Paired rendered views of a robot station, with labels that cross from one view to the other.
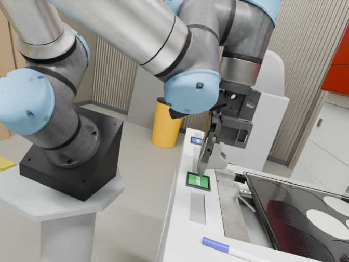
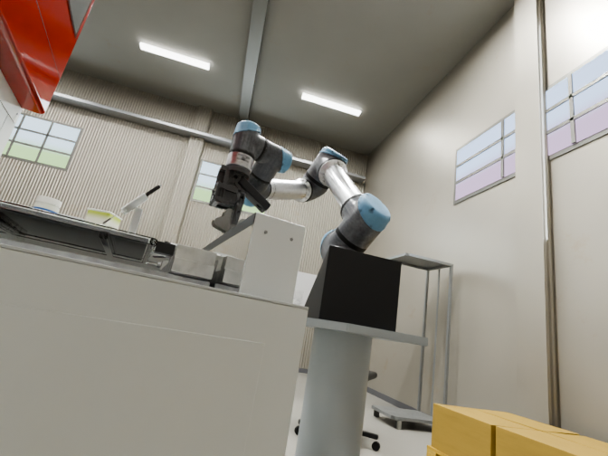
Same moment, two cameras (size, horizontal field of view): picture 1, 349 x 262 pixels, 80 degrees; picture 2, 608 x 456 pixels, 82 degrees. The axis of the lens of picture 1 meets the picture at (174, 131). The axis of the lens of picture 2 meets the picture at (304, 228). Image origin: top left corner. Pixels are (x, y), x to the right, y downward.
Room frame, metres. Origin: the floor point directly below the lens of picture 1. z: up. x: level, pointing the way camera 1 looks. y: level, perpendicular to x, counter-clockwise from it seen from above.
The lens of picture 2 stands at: (1.35, -0.31, 0.78)
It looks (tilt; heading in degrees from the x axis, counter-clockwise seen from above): 16 degrees up; 154
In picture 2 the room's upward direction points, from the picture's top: 10 degrees clockwise
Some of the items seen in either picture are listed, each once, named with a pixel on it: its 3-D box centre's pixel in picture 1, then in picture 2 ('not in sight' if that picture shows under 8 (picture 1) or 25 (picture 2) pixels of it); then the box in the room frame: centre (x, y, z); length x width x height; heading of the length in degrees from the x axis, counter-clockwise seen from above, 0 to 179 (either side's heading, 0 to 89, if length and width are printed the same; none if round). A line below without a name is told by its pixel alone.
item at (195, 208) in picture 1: (191, 179); (231, 270); (0.55, -0.08, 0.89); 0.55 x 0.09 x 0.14; 178
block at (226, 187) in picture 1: (225, 186); not in sight; (0.54, -0.18, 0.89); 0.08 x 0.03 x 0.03; 88
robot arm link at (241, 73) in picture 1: (237, 73); (239, 165); (0.42, -0.09, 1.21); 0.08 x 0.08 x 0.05
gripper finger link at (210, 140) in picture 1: (209, 141); not in sight; (0.40, -0.07, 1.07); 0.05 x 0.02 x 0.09; 178
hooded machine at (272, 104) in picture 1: (250, 110); not in sight; (2.87, -0.96, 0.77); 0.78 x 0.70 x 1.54; 75
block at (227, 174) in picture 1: (222, 173); (194, 255); (0.62, -0.18, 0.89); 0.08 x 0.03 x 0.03; 88
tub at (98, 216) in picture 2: not in sight; (101, 223); (0.12, -0.39, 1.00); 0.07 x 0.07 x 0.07; 61
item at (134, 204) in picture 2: not in sight; (131, 213); (0.23, -0.32, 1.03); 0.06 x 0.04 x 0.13; 88
